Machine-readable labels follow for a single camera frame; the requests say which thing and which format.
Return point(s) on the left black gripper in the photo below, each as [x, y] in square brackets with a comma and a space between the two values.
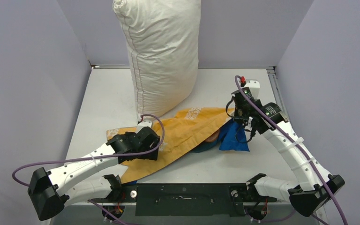
[150, 156]

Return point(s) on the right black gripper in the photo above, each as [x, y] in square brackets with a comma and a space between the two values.
[236, 115]

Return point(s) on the yellow and blue pillowcase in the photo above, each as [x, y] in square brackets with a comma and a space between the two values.
[184, 132]

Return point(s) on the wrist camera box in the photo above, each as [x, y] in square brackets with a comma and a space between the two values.
[254, 87]
[145, 123]

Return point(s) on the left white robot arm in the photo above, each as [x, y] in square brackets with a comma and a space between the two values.
[51, 191]

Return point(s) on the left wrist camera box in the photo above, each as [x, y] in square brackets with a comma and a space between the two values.
[145, 123]

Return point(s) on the white pillow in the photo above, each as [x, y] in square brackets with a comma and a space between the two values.
[162, 45]

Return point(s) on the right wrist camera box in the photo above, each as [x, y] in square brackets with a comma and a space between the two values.
[254, 87]

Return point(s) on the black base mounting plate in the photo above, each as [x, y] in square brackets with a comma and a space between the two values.
[192, 199]

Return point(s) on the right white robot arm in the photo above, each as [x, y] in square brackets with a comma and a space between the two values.
[313, 182]

